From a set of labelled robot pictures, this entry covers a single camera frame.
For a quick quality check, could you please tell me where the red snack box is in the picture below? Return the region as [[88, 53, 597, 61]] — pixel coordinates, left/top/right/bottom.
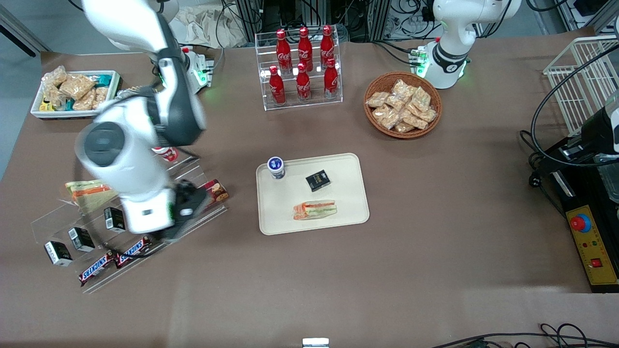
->
[[201, 179, 230, 209]]

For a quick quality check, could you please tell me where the sandwich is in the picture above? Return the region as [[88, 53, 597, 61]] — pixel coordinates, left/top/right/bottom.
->
[[65, 179, 119, 213], [293, 200, 338, 221]]

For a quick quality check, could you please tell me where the red emergency stop button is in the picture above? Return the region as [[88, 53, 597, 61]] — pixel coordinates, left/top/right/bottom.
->
[[569, 213, 592, 233]]

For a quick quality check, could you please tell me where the thick black looped cable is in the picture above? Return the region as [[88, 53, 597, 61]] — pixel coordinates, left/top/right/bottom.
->
[[531, 43, 619, 168]]

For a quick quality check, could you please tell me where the dark grey metal rail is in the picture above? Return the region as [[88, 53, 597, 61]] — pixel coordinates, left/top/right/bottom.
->
[[0, 7, 39, 58]]

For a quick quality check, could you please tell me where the coiled black cable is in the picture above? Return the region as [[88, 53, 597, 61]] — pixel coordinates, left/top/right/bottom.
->
[[539, 323, 590, 348]]

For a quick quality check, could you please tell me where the black conveyor machine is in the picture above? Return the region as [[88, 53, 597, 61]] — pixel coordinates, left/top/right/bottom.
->
[[534, 135, 619, 294]]

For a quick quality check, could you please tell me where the long black cable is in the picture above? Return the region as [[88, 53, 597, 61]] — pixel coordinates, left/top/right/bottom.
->
[[430, 331, 619, 348]]

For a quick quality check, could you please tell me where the black box gold print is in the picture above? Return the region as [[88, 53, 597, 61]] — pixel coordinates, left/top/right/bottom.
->
[[305, 169, 331, 192]]

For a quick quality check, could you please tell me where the Snickers chocolate bar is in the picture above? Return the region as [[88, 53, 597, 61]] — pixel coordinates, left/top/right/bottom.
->
[[79, 251, 119, 286], [115, 236, 151, 268]]

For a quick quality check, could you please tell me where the aluminium frame rack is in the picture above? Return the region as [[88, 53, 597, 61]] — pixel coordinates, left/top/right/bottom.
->
[[235, 0, 392, 43]]

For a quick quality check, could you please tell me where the black box white label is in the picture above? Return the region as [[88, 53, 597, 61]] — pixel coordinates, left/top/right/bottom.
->
[[103, 207, 126, 232], [68, 227, 95, 252], [44, 241, 73, 267]]

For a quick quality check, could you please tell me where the white wire basket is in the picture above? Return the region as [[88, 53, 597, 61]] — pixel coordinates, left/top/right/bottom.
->
[[543, 35, 619, 137]]

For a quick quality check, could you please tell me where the blue lid yogurt cup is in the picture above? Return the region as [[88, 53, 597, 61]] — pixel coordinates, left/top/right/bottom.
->
[[267, 156, 286, 180]]

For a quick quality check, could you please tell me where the clear acrylic display stand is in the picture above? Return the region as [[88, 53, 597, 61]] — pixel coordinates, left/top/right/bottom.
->
[[30, 140, 229, 294]]

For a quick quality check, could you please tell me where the cream plastic tray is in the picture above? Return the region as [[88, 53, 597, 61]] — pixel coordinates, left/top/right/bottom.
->
[[255, 153, 370, 236]]

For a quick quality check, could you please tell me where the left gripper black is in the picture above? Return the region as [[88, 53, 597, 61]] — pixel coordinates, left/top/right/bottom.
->
[[580, 107, 616, 156]]

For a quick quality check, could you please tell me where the brown wicker basket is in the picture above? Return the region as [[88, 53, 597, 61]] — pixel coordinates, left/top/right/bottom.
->
[[364, 72, 442, 140]]

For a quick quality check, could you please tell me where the white plastic bin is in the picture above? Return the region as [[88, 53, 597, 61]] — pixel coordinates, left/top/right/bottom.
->
[[30, 70, 122, 119]]

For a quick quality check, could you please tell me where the yellow control panel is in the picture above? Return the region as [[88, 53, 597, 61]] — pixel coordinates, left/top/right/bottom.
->
[[565, 204, 619, 287]]

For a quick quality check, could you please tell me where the clear acrylic bottle rack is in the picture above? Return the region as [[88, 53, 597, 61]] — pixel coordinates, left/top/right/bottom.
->
[[255, 27, 343, 112]]

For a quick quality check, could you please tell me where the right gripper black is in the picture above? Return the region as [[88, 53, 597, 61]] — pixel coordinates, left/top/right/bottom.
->
[[156, 180, 209, 243]]

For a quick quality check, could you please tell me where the red cola bottle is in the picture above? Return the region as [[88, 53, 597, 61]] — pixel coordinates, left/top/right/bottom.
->
[[320, 25, 335, 68], [297, 27, 313, 72], [269, 66, 286, 105], [296, 63, 311, 102], [276, 29, 293, 75], [324, 58, 339, 99]]

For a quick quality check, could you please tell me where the black machine power cable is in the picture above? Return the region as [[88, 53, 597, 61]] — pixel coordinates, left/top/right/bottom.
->
[[520, 130, 549, 189]]

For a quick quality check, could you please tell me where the clear plastic container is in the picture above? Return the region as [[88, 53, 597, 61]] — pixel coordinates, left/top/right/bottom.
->
[[594, 154, 619, 203]]

